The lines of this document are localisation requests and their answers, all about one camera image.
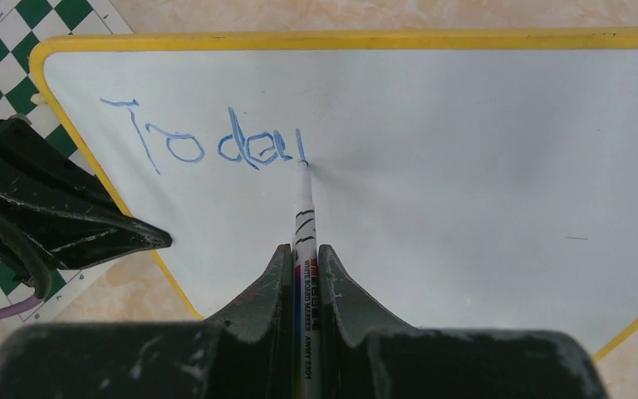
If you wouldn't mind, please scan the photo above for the yellow framed whiteboard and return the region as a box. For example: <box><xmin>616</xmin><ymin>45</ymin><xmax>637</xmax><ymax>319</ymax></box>
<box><xmin>30</xmin><ymin>27</ymin><xmax>638</xmax><ymax>357</ymax></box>

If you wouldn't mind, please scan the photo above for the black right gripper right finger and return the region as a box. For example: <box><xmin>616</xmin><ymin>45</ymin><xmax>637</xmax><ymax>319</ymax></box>
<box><xmin>318</xmin><ymin>244</ymin><xmax>415</xmax><ymax>398</ymax></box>

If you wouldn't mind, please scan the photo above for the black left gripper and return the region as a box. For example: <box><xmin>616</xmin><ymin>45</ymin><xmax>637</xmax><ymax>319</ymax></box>
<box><xmin>0</xmin><ymin>117</ymin><xmax>173</xmax><ymax>299</ymax></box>

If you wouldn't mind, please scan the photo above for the blue capped marker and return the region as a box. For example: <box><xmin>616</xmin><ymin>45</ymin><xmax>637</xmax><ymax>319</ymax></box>
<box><xmin>292</xmin><ymin>160</ymin><xmax>322</xmax><ymax>398</ymax></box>

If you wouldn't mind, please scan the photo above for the green white chessboard mat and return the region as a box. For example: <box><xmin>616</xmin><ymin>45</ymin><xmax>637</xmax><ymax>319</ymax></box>
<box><xmin>0</xmin><ymin>0</ymin><xmax>132</xmax><ymax>328</ymax></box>

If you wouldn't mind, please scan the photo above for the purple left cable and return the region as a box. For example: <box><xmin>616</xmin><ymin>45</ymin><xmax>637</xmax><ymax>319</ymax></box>
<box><xmin>0</xmin><ymin>294</ymin><xmax>45</xmax><ymax>327</ymax></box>

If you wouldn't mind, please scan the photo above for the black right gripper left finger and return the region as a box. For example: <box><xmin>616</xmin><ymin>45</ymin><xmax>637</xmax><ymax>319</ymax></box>
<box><xmin>206</xmin><ymin>244</ymin><xmax>294</xmax><ymax>398</ymax></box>

